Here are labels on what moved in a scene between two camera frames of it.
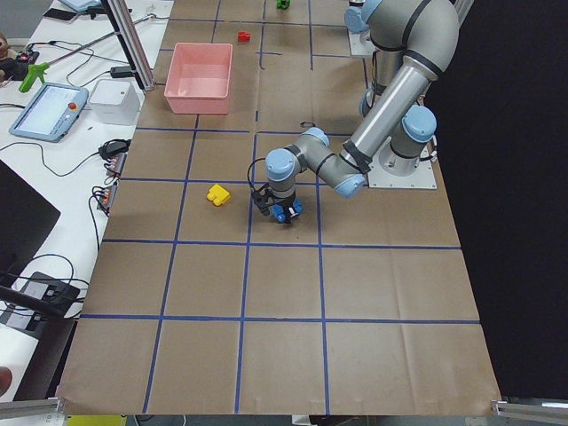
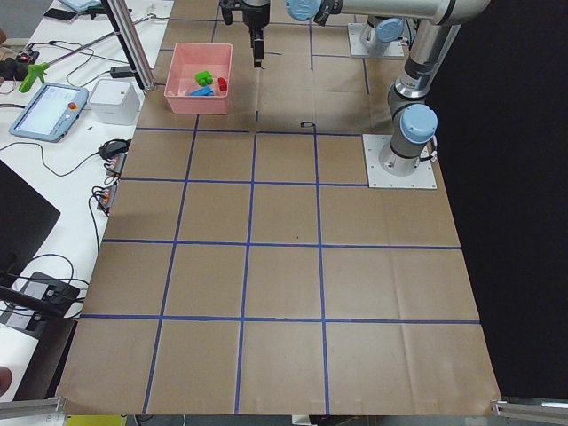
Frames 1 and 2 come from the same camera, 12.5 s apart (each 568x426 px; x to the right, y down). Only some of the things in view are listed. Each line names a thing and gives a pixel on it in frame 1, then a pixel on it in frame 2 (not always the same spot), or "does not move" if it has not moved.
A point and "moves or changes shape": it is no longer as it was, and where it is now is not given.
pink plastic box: x=199 y=78 does not move
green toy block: x=283 y=3 moves or changes shape
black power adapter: x=121 y=72 does not move
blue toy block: x=279 y=212 -> x=205 y=90
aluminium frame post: x=132 y=41 does not move
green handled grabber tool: x=34 y=70 does not move
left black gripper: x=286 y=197 -> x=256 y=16
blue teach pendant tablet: x=51 y=113 does not move
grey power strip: x=117 y=163 does not move
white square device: x=114 y=102 does not move
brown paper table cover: x=198 y=305 does not move
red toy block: x=243 y=37 -> x=223 y=85
